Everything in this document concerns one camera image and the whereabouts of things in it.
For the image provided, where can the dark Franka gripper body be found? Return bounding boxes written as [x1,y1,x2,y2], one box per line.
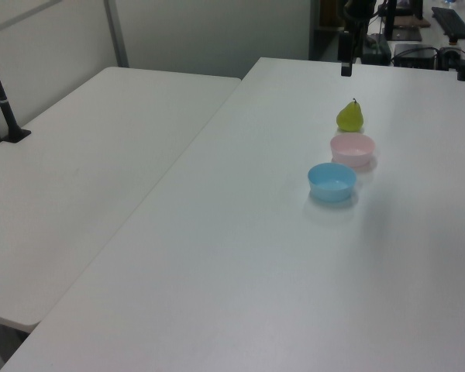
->
[339,33,353,65]

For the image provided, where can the green pear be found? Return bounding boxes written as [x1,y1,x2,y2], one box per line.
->
[336,98,365,133]

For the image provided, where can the pink plastic bowl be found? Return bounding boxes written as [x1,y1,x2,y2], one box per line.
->
[329,133,375,168]

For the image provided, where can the blue plastic bowl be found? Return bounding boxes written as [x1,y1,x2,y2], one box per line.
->
[307,162,357,203]

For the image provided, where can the black monitor stand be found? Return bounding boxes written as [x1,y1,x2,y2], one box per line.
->
[384,0,398,40]

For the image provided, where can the black flat pad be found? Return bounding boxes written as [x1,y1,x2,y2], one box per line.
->
[389,28,423,43]

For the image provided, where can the black box computer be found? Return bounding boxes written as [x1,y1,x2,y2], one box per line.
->
[394,43,437,67]

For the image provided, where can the black keyboard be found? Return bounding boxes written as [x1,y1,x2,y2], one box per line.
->
[431,6,465,40]

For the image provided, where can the white side table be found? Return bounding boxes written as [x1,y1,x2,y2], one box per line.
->
[0,66,243,327]

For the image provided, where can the grey partition post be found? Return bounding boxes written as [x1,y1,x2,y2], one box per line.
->
[103,0,130,69]

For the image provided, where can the black camera pole with base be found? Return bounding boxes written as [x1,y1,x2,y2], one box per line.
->
[0,34,33,143]

